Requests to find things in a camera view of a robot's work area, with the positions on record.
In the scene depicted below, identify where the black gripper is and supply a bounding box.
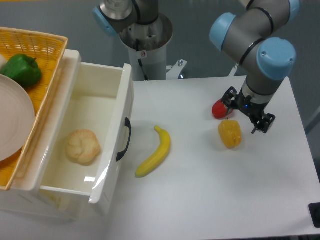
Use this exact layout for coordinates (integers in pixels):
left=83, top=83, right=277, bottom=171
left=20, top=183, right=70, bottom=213
left=220, top=86, right=276, bottom=134

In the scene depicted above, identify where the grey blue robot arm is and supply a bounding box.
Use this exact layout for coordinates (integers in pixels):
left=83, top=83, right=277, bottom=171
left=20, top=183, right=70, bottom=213
left=93, top=0, right=300, bottom=133

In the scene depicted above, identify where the white top drawer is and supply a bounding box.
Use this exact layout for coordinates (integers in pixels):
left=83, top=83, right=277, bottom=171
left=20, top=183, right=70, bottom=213
left=37, top=62, right=135, bottom=205

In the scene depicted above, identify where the white drawer cabinet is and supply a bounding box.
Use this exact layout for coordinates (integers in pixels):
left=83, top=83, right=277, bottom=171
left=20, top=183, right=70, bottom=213
left=0, top=49, right=118, bottom=222

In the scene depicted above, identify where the yellow bell pepper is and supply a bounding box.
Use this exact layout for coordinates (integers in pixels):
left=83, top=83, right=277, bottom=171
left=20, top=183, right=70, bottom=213
left=218, top=119, right=242, bottom=149

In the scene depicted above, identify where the red bell pepper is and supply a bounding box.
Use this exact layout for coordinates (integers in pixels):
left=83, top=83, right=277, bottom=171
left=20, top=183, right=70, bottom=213
left=211, top=99, right=234, bottom=120

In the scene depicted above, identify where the yellow banana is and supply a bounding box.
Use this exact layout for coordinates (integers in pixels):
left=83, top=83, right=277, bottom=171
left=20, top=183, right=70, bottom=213
left=135, top=125, right=172, bottom=178

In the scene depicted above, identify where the black table corner device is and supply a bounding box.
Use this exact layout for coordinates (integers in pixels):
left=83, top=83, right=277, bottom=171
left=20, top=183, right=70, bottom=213
left=308, top=202, right=320, bottom=229

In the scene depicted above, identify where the round bread roll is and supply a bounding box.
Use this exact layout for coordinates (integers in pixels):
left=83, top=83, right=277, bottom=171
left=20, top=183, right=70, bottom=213
left=65, top=129, right=101, bottom=165

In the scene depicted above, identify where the yellow woven basket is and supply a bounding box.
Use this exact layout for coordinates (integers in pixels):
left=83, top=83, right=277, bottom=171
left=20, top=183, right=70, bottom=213
left=0, top=27, right=68, bottom=191

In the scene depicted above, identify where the beige round plate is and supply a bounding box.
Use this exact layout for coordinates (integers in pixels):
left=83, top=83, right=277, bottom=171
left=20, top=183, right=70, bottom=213
left=0, top=75, right=35, bottom=161

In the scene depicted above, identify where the green bell pepper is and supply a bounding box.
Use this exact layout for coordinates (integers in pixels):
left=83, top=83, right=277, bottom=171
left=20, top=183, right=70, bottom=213
left=0, top=54, right=42, bottom=89

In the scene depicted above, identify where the white object in basket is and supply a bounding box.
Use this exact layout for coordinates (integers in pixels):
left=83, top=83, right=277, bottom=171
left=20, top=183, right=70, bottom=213
left=0, top=54, right=8, bottom=70

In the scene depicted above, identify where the black drawer handle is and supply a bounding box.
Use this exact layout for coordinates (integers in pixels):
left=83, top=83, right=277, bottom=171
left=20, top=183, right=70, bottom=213
left=116, top=117, right=132, bottom=162

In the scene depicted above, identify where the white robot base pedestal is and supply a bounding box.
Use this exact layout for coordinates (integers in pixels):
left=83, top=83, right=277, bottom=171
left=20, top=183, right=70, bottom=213
left=119, top=13, right=188, bottom=81

